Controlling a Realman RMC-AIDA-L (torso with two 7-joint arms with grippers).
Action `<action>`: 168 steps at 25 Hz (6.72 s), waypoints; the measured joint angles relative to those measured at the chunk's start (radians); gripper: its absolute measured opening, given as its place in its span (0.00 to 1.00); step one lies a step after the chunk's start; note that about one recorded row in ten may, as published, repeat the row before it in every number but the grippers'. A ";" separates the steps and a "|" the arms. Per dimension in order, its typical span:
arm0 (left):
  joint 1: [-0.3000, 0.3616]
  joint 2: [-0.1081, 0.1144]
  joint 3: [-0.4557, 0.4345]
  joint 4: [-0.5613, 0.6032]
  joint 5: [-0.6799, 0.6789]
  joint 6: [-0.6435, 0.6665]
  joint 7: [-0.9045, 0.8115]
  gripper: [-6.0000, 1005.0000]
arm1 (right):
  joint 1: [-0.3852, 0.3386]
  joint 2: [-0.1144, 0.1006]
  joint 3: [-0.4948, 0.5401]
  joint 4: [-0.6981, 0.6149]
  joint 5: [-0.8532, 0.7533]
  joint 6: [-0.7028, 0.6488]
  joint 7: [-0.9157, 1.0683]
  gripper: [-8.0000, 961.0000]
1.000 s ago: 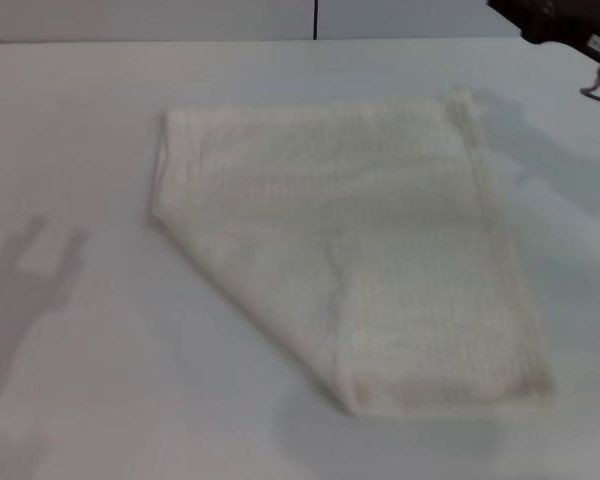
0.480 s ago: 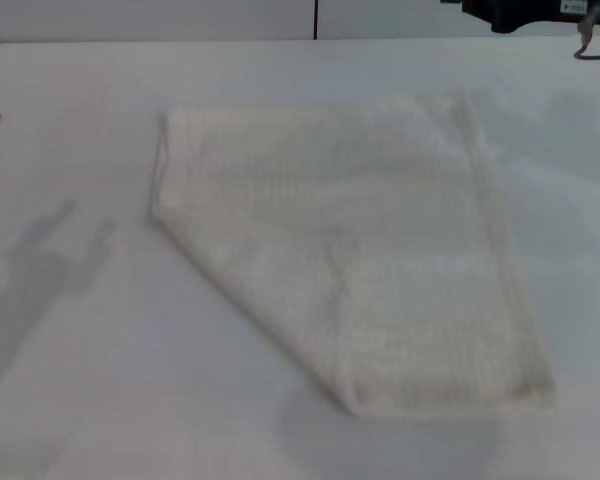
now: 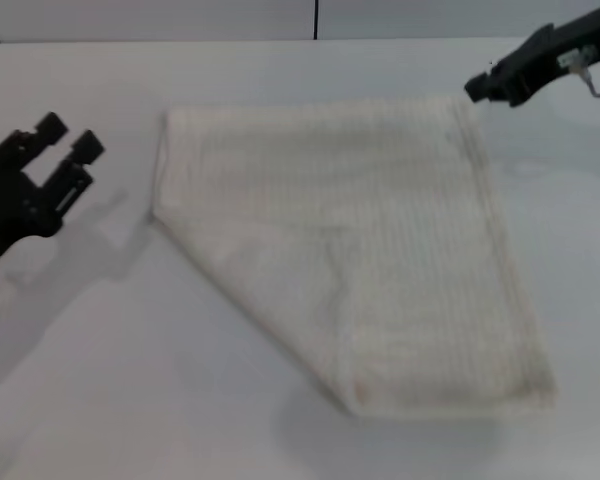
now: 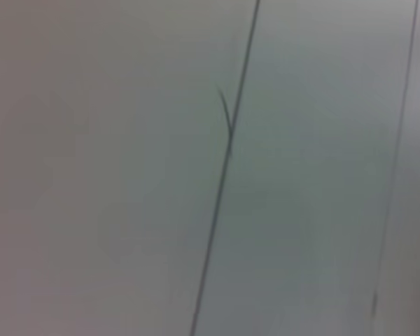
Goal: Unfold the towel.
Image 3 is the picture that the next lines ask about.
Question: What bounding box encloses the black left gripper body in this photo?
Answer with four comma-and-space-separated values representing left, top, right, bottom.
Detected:
0, 130, 95, 275

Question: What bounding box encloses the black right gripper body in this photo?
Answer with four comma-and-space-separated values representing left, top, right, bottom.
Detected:
493, 6, 600, 108

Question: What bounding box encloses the white ribbed towel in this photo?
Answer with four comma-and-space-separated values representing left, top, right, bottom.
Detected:
147, 95, 560, 419

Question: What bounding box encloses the grey right gripper cable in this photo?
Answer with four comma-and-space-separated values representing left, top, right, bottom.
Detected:
569, 62, 600, 100

